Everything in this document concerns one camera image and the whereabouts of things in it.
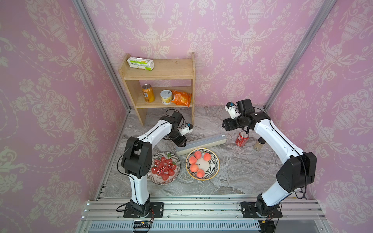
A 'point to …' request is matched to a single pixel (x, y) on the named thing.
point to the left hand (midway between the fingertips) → (182, 143)
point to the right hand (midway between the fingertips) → (229, 122)
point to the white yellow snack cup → (166, 96)
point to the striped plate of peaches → (202, 164)
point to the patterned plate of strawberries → (165, 168)
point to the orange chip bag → (181, 99)
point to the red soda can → (242, 139)
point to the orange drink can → (148, 93)
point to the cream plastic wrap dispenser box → (195, 143)
